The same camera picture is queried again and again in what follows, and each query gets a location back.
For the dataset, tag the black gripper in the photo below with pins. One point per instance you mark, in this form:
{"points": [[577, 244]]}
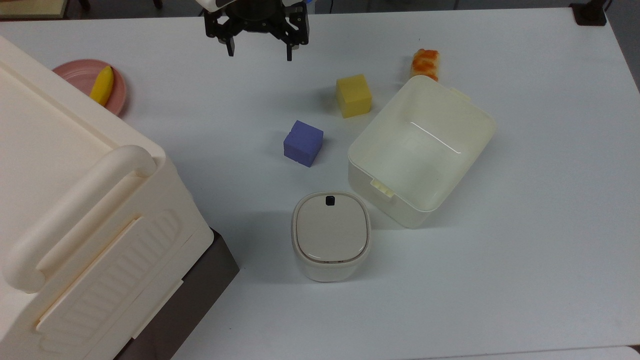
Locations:
{"points": [[257, 17]]}

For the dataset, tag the yellow foam cube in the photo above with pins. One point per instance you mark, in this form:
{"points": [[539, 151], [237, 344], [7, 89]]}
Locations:
{"points": [[354, 96]]}

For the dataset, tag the purple foam cube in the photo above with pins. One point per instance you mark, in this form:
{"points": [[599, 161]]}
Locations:
{"points": [[302, 145]]}

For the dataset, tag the cream open plastic box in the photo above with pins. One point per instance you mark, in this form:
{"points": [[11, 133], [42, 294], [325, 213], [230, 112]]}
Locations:
{"points": [[415, 150]]}

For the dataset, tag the large cream storage box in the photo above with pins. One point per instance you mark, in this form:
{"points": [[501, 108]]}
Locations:
{"points": [[75, 215]]}

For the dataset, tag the orange shrimp sushi toy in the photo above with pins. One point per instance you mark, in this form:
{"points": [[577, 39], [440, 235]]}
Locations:
{"points": [[426, 62]]}

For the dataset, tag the yellow toy banana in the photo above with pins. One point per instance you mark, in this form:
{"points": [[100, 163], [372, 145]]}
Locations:
{"points": [[102, 85]]}

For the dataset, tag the pink plate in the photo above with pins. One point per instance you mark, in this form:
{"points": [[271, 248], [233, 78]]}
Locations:
{"points": [[80, 75]]}

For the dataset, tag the small cream lidded bin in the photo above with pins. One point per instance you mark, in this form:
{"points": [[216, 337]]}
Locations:
{"points": [[331, 235]]}

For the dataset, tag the wooden side table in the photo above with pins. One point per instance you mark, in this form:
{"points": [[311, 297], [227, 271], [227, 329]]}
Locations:
{"points": [[30, 7]]}

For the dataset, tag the black corner clamp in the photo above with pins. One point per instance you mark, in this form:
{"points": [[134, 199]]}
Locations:
{"points": [[589, 14]]}

